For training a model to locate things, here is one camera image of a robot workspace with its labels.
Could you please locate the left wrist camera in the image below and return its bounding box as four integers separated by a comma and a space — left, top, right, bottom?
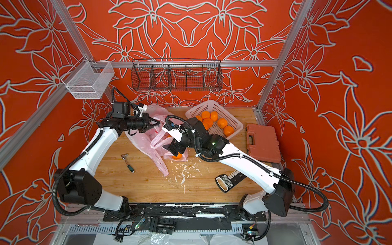
111, 102, 148, 119

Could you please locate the small green handled screwdriver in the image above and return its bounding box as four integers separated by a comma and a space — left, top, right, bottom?
121, 153, 135, 173

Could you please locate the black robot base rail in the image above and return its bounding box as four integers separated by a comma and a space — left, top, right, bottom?
119, 203, 267, 234

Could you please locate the orange mandarin back top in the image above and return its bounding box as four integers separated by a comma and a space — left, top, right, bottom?
210, 111, 218, 122

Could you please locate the red plastic tool case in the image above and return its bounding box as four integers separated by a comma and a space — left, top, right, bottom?
246, 124, 282, 163

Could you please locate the black wire wall basket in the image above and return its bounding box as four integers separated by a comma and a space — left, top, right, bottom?
131, 58, 223, 92

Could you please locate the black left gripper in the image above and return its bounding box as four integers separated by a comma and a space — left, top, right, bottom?
125, 113, 160, 132

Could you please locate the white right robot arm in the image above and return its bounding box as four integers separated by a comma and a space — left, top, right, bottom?
162, 115, 329, 217

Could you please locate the black handheld label tool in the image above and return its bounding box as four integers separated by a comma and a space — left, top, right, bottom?
215, 170, 247, 193

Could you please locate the pink plastic bag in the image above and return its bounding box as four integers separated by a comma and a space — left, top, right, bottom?
126, 104, 188, 177

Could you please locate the clear wire mesh basket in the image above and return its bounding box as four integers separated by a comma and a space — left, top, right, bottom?
61, 61, 114, 99

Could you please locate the white plastic perforated basket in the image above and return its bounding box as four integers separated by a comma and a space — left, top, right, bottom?
185, 100, 244, 139

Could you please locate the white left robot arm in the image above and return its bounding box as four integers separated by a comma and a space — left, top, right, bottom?
52, 113, 160, 221

